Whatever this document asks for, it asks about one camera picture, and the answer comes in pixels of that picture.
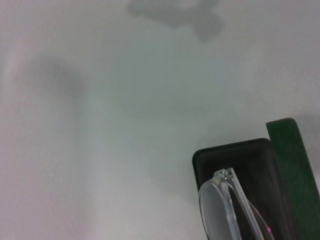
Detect clear white glasses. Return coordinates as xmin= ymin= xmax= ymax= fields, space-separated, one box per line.
xmin=198 ymin=167 xmax=275 ymax=240

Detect green glasses case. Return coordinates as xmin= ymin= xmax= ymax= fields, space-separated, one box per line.
xmin=191 ymin=117 xmax=320 ymax=240

